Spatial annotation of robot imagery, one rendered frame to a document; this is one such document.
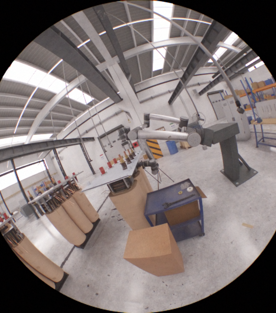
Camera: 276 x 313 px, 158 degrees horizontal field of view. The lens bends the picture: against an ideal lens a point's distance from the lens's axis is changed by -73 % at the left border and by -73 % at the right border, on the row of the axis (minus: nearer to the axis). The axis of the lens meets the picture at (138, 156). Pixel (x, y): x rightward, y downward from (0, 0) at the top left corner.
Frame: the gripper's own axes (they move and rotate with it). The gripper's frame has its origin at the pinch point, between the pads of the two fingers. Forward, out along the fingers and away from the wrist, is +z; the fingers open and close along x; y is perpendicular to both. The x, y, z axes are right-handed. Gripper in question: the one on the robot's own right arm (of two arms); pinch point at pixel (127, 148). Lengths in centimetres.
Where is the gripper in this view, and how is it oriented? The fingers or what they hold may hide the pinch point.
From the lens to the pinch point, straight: 180.2
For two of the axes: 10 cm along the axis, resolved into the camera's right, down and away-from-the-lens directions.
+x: -9.0, 3.7, 2.2
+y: 1.5, -2.2, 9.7
